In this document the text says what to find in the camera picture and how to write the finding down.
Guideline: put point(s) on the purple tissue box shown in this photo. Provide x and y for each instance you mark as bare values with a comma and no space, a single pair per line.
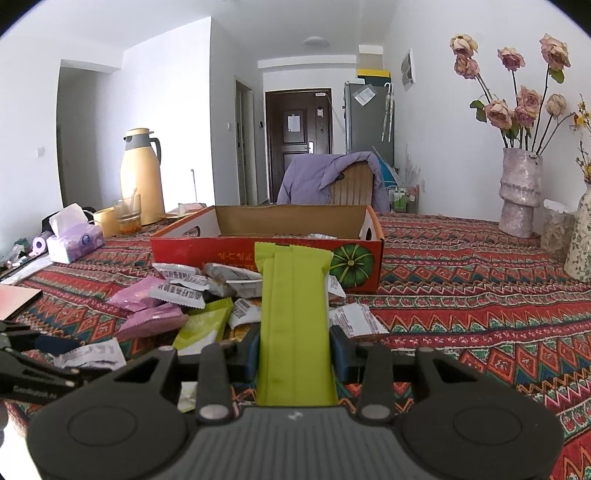
74,244

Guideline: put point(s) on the pile of white snack packets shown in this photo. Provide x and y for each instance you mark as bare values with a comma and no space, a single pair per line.
180,290

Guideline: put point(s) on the dried pink rose bouquet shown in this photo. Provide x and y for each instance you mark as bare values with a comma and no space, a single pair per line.
528,99

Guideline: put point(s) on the grey refrigerator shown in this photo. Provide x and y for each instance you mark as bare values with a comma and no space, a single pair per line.
364,129

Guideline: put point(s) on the yellow cup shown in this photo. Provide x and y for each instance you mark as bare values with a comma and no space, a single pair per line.
107,224

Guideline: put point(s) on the wooden chair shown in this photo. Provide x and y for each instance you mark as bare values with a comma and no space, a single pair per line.
355,187

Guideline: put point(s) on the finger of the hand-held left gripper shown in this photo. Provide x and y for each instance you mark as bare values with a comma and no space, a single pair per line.
41,369
55,346

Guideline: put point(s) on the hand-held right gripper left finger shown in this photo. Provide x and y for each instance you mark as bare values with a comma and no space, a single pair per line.
253,355

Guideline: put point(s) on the glass cup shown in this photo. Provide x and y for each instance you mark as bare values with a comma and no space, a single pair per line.
127,221

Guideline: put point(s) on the pink snack packet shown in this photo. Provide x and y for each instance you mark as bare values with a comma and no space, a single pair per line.
134,293
152,321

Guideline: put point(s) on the rack of small bottles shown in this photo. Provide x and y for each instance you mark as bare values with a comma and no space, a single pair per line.
399,198

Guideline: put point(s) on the red cardboard box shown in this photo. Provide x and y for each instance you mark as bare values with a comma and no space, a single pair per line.
207,254

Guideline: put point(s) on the ceiling light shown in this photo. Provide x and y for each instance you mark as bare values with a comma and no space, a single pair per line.
316,42

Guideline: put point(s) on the yellow dried flowers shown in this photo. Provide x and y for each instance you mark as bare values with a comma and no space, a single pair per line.
585,168

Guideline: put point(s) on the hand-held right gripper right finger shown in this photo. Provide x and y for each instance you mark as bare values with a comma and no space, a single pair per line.
337,355

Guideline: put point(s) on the dark brown door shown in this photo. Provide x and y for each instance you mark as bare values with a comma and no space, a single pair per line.
277,157

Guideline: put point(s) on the grey interior door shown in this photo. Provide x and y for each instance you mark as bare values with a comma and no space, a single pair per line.
244,147

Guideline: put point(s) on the yellow thermos jug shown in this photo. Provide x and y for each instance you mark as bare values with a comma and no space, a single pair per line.
141,184

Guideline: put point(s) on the paper sheet on refrigerator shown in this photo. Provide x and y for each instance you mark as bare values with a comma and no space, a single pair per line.
364,96

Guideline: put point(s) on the green snack packet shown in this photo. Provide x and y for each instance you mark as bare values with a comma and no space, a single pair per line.
203,325
295,323

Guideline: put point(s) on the yellow box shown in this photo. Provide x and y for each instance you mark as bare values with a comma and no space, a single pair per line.
371,72

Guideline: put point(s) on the white umbrella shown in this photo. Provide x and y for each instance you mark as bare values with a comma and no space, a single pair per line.
387,115

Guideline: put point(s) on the white box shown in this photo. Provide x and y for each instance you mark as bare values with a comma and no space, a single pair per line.
371,57

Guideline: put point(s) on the white paper notice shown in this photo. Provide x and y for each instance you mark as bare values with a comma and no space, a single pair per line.
294,123

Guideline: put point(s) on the purple jacket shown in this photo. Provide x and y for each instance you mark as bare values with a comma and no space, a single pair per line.
309,175

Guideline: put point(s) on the floral patterned vase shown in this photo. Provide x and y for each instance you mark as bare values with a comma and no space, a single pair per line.
581,240

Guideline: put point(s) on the purple paper roll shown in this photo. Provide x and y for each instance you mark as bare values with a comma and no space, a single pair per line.
42,243

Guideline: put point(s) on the pink ceramic vase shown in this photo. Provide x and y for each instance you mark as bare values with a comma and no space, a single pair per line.
519,194

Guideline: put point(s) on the spoon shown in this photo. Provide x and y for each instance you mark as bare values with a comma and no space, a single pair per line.
134,198

